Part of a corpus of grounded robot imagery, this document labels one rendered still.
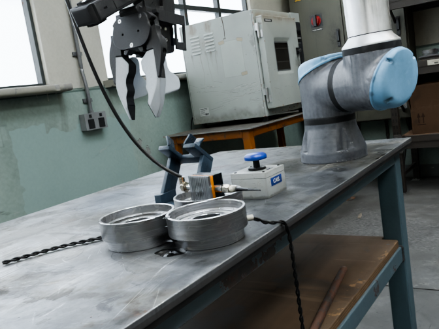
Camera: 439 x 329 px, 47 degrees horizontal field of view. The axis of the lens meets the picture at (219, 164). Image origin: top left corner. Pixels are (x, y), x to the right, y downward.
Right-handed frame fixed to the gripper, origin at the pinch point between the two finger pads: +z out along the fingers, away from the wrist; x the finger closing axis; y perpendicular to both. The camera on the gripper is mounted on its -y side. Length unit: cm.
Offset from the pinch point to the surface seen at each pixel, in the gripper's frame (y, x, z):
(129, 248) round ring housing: -6.5, -2.5, 18.5
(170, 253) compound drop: -6.3, -9.2, 18.8
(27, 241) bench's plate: -5.1, 21.9, 19.1
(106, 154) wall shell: 138, 158, 6
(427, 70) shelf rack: 338, 33, -40
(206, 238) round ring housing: -4.5, -13.6, 17.0
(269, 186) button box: 21.2, -8.2, 13.3
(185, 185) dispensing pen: 8.2, -0.6, 11.7
